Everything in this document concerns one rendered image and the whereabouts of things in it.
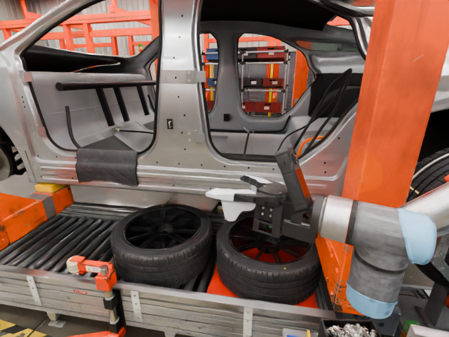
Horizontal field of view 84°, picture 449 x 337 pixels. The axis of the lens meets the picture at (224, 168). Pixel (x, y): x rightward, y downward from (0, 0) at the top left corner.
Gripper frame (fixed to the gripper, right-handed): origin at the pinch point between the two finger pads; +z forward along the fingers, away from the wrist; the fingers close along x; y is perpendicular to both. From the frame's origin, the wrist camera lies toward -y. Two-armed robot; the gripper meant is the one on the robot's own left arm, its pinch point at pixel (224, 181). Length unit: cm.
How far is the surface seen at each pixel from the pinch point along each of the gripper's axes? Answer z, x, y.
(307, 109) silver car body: 40, 265, -22
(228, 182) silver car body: 42, 83, 27
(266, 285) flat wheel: 8, 67, 72
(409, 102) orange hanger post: -34, 49, -21
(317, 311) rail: -18, 68, 76
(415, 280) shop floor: -75, 175, 101
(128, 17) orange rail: 620, 503, -254
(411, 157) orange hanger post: -38, 53, -4
